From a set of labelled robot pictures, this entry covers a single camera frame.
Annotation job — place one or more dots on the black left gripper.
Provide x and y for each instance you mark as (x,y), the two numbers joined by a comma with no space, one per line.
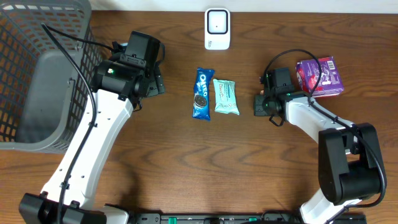
(158,82)

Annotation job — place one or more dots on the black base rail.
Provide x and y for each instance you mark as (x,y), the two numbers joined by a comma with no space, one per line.
(236,218)

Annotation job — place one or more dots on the teal wet wipes pack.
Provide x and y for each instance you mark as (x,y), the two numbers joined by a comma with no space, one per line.
(225,97)

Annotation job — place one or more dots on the pink purple floral packet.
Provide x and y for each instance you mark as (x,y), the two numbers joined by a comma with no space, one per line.
(330,83)

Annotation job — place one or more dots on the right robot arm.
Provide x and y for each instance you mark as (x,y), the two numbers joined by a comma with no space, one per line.
(350,166)

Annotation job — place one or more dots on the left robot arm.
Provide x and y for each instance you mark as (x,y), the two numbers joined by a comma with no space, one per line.
(115,92)

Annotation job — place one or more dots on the grey plastic mesh basket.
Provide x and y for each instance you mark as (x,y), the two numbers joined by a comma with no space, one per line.
(47,55)

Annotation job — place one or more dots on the blue Oreo cookie pack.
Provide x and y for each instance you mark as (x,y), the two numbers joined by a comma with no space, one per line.
(201,91)

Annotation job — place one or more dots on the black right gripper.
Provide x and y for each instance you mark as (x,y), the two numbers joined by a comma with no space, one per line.
(258,104)

